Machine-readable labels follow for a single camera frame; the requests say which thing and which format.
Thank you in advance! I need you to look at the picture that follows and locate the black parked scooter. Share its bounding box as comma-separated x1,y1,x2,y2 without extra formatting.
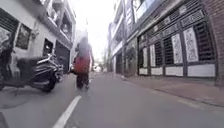
0,49,64,94

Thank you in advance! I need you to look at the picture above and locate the grey asphalt road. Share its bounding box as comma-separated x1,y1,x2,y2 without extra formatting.
0,71,224,128

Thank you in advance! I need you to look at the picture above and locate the pale building with dark windows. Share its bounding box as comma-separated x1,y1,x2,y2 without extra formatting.
0,0,77,76

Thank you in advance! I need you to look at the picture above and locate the person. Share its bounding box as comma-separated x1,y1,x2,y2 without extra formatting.
71,36,95,91

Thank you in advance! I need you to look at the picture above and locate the building with ornate gate panels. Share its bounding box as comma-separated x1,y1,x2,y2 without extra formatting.
107,0,224,87

